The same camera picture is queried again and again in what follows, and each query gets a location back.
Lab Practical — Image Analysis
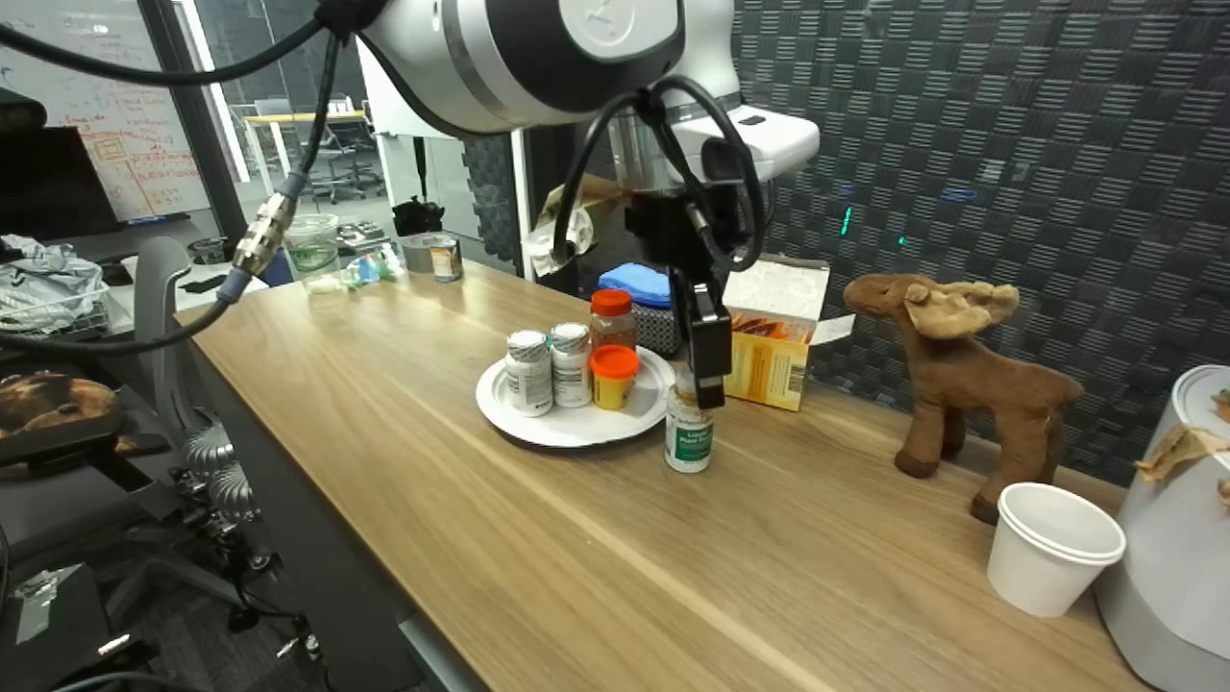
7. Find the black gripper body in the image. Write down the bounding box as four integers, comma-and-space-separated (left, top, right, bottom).
628, 178, 759, 288

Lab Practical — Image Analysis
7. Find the spice jar orange lid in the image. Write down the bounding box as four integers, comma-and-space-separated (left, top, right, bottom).
588, 288, 642, 355

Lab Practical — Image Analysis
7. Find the yellow tub orange lid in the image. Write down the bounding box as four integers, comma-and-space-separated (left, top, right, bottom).
588, 343, 644, 415

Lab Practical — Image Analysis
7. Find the yellowish green-label pill bottle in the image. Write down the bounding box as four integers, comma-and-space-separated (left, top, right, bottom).
660, 382, 717, 476

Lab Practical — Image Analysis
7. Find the white pill bottle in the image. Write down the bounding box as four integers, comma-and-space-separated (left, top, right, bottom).
547, 319, 595, 415
498, 325, 558, 418

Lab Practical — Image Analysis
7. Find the white paper plate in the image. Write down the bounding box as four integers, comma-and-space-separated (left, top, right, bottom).
474, 343, 681, 452

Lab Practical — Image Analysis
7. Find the grey mesh block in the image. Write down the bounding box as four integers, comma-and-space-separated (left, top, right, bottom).
631, 305, 683, 360

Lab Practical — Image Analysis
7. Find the open yellow cardboard box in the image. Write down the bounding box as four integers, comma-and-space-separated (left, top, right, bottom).
717, 248, 861, 415

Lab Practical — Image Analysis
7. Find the brown moose plush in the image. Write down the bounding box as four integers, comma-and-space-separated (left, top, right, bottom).
840, 270, 1090, 530

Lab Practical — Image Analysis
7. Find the metal tin can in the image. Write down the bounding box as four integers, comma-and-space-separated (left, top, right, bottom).
398, 227, 465, 283

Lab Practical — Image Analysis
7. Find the clear plastic wrapper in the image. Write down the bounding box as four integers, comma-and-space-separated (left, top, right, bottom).
339, 241, 405, 296

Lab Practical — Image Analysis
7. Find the clear plastic container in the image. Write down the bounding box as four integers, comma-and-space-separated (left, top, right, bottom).
270, 209, 346, 288

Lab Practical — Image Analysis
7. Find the white paper cup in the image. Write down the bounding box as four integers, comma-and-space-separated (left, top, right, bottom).
985, 480, 1132, 624

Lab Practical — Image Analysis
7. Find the dark metal pole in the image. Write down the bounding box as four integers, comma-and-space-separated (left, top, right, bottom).
133, 0, 257, 264

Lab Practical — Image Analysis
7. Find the white cylindrical appliance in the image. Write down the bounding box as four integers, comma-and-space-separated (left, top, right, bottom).
1095, 360, 1230, 692

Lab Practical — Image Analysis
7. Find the grey clothes pile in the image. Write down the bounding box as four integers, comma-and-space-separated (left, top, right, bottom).
0, 230, 115, 355

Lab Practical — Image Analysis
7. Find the brown patterned cushion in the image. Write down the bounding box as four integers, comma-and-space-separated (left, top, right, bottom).
0, 365, 127, 465

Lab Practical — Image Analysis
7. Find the black looped gripper cable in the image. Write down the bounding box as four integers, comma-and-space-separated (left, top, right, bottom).
548, 72, 772, 282

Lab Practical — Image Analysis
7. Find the white window frame strip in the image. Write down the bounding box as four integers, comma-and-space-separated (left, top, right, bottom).
508, 125, 538, 283

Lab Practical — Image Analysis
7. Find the black cable metal connector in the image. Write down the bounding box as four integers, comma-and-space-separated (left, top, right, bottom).
0, 0, 357, 360

